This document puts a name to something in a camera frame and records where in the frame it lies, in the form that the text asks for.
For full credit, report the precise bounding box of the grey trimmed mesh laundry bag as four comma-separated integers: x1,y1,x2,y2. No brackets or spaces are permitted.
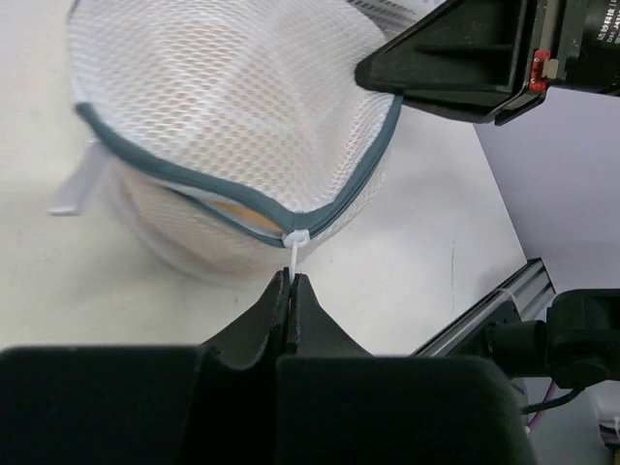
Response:
49,1,401,268

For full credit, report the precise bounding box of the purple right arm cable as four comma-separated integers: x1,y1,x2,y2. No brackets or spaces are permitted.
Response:
520,377,582,437

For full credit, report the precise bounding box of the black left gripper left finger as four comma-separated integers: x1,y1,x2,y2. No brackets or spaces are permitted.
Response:
201,270,291,373

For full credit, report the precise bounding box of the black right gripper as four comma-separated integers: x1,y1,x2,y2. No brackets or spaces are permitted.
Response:
355,1,590,126

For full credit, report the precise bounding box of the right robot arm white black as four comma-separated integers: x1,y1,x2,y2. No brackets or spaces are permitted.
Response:
356,0,619,126

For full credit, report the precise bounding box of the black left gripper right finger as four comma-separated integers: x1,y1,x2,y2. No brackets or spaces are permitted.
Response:
288,274,371,357

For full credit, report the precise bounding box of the beige bra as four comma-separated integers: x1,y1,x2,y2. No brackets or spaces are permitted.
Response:
118,184,288,282

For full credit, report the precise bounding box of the aluminium frame rail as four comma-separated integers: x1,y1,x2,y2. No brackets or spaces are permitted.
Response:
412,259,555,357

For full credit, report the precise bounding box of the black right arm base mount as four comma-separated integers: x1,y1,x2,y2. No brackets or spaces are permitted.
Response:
452,289,619,389

